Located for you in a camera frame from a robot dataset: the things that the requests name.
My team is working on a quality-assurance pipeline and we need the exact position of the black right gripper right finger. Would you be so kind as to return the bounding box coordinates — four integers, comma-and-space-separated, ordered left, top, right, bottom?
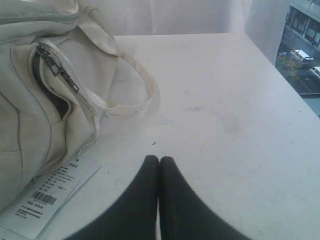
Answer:
158, 156, 249, 240

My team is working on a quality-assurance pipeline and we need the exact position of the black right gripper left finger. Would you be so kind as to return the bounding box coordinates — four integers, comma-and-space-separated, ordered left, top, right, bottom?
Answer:
67, 155, 160, 240

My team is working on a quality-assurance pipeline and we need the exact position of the cream fabric duffel bag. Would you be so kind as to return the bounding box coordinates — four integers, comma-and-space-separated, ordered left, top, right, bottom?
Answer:
0, 0, 155, 210

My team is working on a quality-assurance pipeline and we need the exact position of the white paper barcode tag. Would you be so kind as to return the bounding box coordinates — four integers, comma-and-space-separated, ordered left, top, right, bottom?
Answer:
0, 159, 100, 240

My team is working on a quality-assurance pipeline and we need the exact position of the white car outside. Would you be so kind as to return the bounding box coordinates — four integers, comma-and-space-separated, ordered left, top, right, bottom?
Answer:
308, 66, 320, 80

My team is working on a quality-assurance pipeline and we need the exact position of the white van outside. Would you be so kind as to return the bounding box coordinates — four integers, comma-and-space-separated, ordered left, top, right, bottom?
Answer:
291, 49, 314, 63

